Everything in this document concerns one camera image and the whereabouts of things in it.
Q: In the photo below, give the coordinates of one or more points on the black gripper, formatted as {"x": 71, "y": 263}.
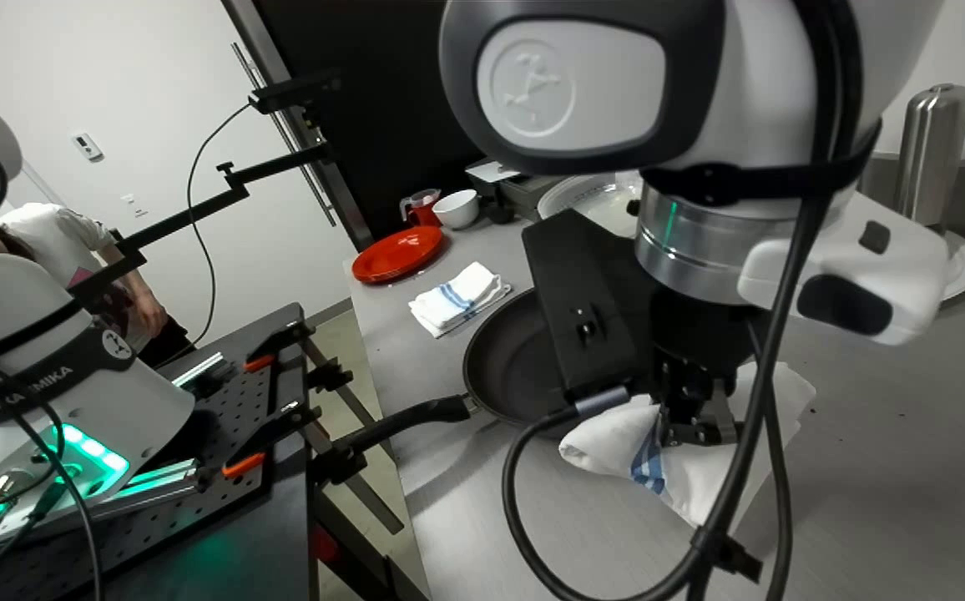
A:
{"x": 703, "y": 354}

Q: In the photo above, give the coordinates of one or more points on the white towel with blue stripes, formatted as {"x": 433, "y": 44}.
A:
{"x": 458, "y": 300}
{"x": 601, "y": 439}

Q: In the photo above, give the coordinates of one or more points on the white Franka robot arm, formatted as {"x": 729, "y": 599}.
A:
{"x": 749, "y": 103}

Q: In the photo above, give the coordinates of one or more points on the black frying pan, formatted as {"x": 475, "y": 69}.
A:
{"x": 515, "y": 368}

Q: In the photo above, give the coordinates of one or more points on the red plate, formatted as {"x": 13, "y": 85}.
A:
{"x": 399, "y": 256}

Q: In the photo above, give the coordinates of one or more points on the stainless steel grinder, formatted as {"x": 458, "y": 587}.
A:
{"x": 936, "y": 154}

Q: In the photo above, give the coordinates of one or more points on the small white and red pitcher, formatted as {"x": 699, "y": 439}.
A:
{"x": 414, "y": 205}

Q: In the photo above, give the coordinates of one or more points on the black backdrop panel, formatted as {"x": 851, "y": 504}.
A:
{"x": 393, "y": 103}

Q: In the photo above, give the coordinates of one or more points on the black breadboard table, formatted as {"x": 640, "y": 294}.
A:
{"x": 249, "y": 521}

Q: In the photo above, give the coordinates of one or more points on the seated person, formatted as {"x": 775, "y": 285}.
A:
{"x": 137, "y": 301}

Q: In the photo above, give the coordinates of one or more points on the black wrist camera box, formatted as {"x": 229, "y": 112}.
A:
{"x": 583, "y": 301}

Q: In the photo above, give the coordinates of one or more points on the black clamp bracket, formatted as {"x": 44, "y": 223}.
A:
{"x": 290, "y": 93}

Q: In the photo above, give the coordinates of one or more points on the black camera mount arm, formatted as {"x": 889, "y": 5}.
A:
{"x": 200, "y": 205}

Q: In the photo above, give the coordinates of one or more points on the small wall switch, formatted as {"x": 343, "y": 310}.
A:
{"x": 88, "y": 149}

